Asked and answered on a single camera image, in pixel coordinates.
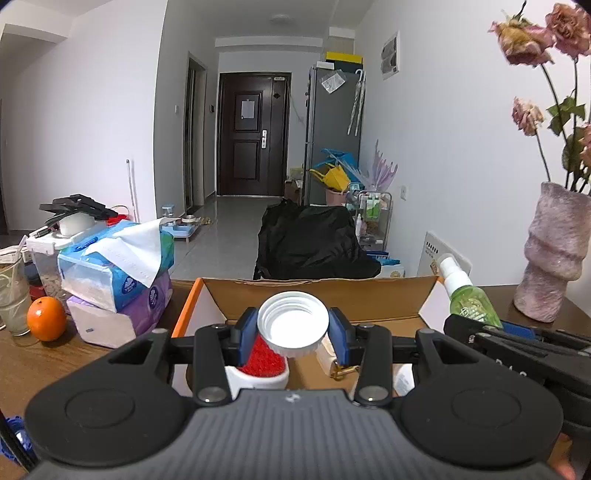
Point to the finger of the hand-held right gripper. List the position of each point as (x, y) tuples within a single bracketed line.
[(517, 333)]

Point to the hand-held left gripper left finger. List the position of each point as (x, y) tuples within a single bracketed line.
[(248, 334)]

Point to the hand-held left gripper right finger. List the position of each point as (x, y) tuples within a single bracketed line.
[(340, 337)]

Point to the cream square plastic case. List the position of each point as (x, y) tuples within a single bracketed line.
[(330, 357)]

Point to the red lint brush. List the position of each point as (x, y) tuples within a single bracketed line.
[(261, 364)]

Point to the white bottle cap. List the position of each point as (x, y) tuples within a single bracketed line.
[(293, 330)]

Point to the green spray bottle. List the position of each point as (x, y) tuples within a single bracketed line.
[(471, 302)]

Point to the white plastic bottle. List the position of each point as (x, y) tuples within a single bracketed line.
[(404, 381)]

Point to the pink textured vase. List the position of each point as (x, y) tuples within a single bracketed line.
[(554, 258)]

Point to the white printed sack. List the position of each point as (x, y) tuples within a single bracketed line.
[(392, 267)]

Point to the black cloth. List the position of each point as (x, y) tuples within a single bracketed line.
[(309, 244)]

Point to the white board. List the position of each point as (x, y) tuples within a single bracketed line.
[(434, 254)]

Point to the metal trolley cart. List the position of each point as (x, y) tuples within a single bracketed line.
[(374, 221)]

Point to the blue pet feeder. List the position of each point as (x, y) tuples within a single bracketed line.
[(180, 226)]

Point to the purple tissue pack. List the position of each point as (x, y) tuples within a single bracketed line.
[(115, 323)]

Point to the pink bucket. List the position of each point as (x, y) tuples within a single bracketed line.
[(334, 196)]

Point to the small cardboard box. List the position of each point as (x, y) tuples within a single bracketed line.
[(294, 184)]

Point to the blue tissue pack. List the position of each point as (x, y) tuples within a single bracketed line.
[(92, 272)]

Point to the purple fairy wings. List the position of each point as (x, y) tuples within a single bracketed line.
[(383, 170)]

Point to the red bucket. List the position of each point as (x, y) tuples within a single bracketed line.
[(117, 220)]

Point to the blue folded kite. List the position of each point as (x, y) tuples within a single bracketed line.
[(341, 157)]

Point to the white mop pole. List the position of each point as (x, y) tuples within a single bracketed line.
[(132, 189)]

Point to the dark wooden door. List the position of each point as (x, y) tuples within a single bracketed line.
[(254, 147)]

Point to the orange fruit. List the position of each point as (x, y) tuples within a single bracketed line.
[(46, 319)]

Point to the white round container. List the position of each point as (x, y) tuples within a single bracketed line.
[(76, 225)]

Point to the grey refrigerator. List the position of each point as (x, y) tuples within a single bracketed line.
[(332, 129)]

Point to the stack of black gripper parts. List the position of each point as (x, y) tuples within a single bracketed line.
[(78, 207)]

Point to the clear plastic storage container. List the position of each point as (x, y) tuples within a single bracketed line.
[(44, 263)]

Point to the white paper sheet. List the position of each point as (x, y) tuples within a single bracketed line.
[(247, 107)]

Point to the white folded umbrella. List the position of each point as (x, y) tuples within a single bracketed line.
[(358, 101)]

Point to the glass cup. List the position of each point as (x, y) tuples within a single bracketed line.
[(14, 300)]

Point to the clear plastic bag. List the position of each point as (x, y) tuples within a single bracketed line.
[(333, 83)]

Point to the blue mesh item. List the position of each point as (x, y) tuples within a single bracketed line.
[(14, 438)]

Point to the yellow and black box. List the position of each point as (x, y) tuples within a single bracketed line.
[(344, 58)]

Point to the dried pink rose bouquet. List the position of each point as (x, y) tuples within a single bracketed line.
[(526, 44)]

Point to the ceiling lamp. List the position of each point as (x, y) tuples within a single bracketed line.
[(280, 18)]

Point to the white wall socket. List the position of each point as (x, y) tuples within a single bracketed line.
[(402, 192)]

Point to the white wall panel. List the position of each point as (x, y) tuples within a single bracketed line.
[(390, 55)]

